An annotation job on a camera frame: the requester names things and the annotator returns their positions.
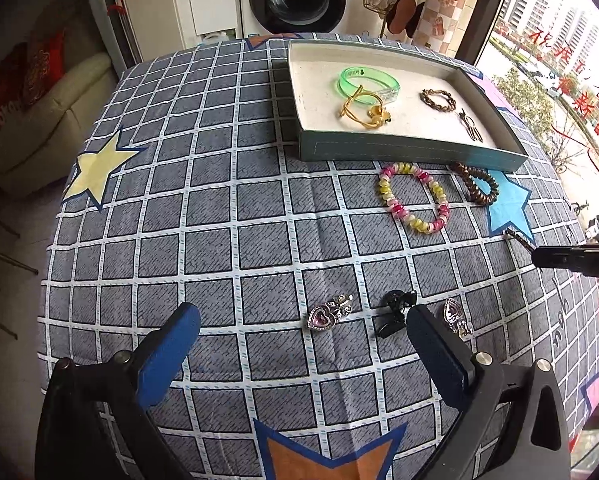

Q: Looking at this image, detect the tan braided hair tie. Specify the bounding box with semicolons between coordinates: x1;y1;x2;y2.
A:
419;88;459;114

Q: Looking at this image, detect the teal jewelry tray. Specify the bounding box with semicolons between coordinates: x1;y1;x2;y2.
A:
287;39;527;172

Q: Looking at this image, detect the green translucent bangle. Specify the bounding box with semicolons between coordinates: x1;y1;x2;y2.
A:
337;66;401;103

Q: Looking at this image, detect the yellow flower hair tie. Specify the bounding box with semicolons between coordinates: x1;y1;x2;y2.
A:
338;84;394;132

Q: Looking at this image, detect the star rhinestone hair clip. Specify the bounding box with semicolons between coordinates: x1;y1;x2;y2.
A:
503;228;536;254

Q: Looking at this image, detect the black hair claw clip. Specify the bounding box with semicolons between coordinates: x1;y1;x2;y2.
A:
375;289;418;339

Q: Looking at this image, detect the pink yellow beaded bracelet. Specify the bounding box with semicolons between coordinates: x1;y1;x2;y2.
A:
376;160;451;236

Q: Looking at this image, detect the gold wire shoe rack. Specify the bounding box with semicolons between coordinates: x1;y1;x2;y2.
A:
362;0;424;39

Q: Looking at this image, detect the heart pendant silver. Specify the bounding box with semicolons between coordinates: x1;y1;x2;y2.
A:
443;298;472;339
307;295;353;332

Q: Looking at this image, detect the beige sofa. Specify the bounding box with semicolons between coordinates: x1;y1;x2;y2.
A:
0;52;118;197

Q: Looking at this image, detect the grey checkered star tablecloth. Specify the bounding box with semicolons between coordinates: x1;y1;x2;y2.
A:
38;39;599;479

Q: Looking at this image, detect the brown spiral hair tie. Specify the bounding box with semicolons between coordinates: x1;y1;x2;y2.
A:
449;160;501;208

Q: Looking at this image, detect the red cushion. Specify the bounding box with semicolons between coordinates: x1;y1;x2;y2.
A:
0;29;65;129

